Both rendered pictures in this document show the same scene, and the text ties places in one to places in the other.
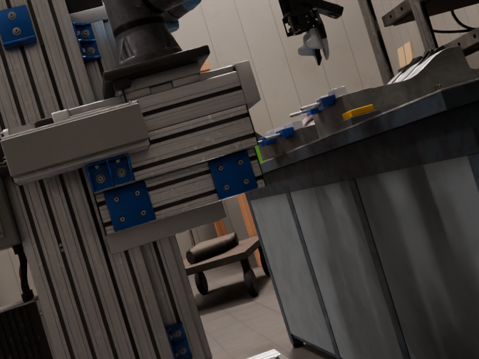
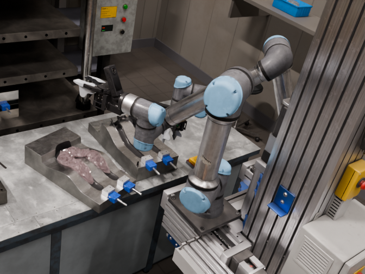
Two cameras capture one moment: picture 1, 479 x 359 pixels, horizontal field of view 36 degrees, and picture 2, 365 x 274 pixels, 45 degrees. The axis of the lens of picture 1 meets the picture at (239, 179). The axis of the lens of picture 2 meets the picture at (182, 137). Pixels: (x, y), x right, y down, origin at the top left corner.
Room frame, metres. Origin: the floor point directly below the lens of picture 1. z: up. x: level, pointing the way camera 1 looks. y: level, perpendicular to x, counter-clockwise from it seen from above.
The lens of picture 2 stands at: (2.98, 1.31, 2.24)
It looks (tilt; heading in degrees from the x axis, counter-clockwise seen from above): 32 degrees down; 237
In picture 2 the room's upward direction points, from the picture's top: 13 degrees clockwise
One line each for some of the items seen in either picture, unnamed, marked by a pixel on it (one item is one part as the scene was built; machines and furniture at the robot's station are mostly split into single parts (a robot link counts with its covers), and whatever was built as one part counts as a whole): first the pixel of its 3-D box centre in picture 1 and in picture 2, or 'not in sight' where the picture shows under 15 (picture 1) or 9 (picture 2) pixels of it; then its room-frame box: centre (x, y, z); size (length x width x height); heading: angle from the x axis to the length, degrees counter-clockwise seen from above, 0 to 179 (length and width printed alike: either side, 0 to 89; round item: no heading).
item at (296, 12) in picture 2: not in sight; (291, 5); (0.45, -1.43, 1.36); 0.27 x 0.18 x 0.09; 101
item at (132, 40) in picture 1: (145, 48); not in sight; (1.59, 0.11, 1.09); 0.15 x 0.15 x 0.10
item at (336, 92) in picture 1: (323, 103); (169, 161); (1.99, -0.28, 0.89); 0.13 x 0.05 x 0.05; 103
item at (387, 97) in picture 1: (406, 88); (132, 139); (2.10, -0.53, 0.87); 0.50 x 0.26 x 0.14; 102
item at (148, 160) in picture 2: (311, 110); (152, 167); (2.10, -0.25, 0.89); 0.13 x 0.05 x 0.05; 102
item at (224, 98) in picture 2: not in sight; (213, 146); (2.19, 0.29, 1.41); 0.15 x 0.12 x 0.55; 37
